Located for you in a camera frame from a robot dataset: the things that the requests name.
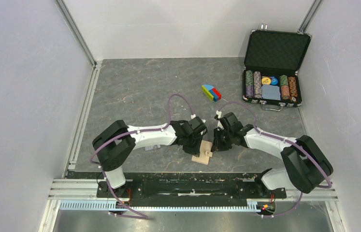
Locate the green red chip stack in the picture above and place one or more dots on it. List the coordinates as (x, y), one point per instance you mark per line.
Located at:
(284, 85)

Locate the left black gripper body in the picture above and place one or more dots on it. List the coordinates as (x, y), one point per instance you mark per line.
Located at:
(193, 146)

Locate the black poker chip case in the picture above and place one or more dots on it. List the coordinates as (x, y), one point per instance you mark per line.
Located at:
(275, 53)

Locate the colourful toy brick block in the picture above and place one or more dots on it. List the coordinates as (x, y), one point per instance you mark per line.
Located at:
(211, 92)

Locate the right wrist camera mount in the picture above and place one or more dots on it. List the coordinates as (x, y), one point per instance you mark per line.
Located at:
(217, 118)

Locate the green purple chip stack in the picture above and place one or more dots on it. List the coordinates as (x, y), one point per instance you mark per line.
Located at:
(249, 85)

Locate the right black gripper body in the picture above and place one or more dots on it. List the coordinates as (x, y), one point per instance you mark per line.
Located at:
(223, 141)

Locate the grey pink chip stack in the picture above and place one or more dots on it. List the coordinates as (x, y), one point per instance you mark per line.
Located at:
(257, 84)

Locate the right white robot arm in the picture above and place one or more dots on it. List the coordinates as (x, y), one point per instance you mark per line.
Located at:
(305, 165)

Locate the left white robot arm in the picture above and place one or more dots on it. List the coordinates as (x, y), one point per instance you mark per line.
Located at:
(113, 146)

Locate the blue playing card deck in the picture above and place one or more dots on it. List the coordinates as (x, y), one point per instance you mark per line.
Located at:
(271, 92)

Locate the blue dealer chip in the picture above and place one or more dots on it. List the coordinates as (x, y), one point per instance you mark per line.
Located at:
(274, 81)

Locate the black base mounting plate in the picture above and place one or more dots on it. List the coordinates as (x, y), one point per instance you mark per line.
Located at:
(194, 189)

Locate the orange brown chip stack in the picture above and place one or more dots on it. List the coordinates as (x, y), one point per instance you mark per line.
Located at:
(293, 88)

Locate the beige card holder wallet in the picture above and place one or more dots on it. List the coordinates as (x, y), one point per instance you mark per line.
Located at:
(205, 153)

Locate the yellow dealer chip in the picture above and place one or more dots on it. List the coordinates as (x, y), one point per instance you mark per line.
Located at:
(265, 80)

